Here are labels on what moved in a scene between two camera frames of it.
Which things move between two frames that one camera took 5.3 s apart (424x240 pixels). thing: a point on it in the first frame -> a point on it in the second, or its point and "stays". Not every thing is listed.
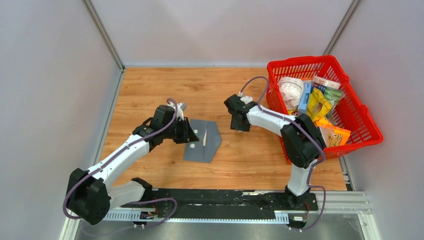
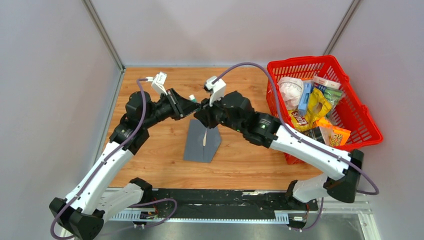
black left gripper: x=191 y=137 -> x=172 y=98
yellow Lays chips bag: x=318 y=108 stays
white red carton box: x=324 y=81 stays
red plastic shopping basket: x=352 y=114 stays
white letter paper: x=204 y=138 stays
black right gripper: x=235 y=126 -> x=205 y=113
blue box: x=306 y=88 stays
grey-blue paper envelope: x=209 y=140 stays
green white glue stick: x=192 y=144 -> x=192 y=98
